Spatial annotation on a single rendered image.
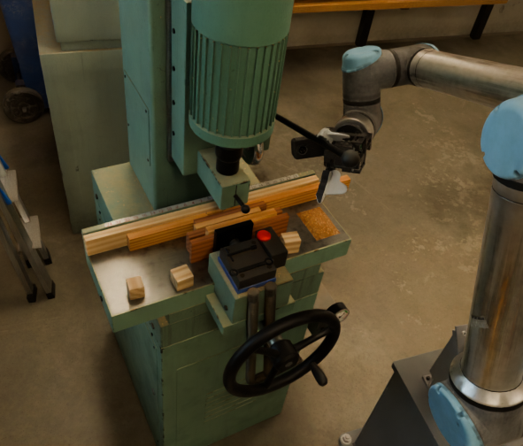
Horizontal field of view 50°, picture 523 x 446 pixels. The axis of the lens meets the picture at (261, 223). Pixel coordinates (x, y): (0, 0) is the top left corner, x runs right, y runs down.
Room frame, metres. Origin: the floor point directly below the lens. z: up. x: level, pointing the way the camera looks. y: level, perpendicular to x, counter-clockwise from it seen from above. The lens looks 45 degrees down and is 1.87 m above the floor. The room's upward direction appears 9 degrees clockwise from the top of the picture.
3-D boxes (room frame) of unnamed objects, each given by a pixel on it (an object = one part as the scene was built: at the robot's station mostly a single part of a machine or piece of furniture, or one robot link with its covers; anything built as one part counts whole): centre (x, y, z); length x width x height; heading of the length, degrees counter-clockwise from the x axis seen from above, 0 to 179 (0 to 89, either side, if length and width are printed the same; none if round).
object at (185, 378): (1.04, 0.16, 0.36); 0.58 x 0.45 x 0.71; 34
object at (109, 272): (0.84, 0.05, 0.87); 0.61 x 0.30 x 0.06; 124
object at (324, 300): (0.97, -0.20, 0.58); 0.12 x 0.08 x 0.08; 34
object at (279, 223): (0.87, 0.04, 0.93); 0.25 x 0.01 x 0.07; 124
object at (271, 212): (0.89, 0.04, 0.94); 0.17 x 0.02 x 0.07; 124
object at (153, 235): (0.98, 0.04, 0.92); 0.60 x 0.02 x 0.04; 124
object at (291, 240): (0.90, -0.07, 0.92); 0.04 x 0.03 x 0.04; 113
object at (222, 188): (0.96, 0.10, 1.03); 0.14 x 0.07 x 0.09; 34
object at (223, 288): (0.77, 0.01, 0.92); 0.15 x 0.13 x 0.09; 124
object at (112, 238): (0.95, 0.12, 0.93); 0.60 x 0.02 x 0.05; 124
